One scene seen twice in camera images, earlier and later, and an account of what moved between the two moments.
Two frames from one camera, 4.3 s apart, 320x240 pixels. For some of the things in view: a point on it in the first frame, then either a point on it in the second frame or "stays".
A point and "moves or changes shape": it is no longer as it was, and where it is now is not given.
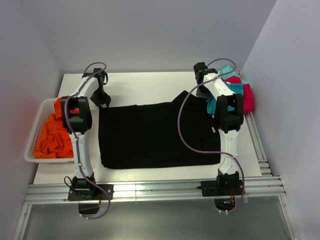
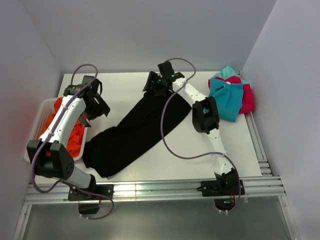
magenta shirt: (248, 97) stays
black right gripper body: (203, 91) -> (158, 84)
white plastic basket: (46, 108) stays
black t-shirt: (148, 136) moves or changes shape
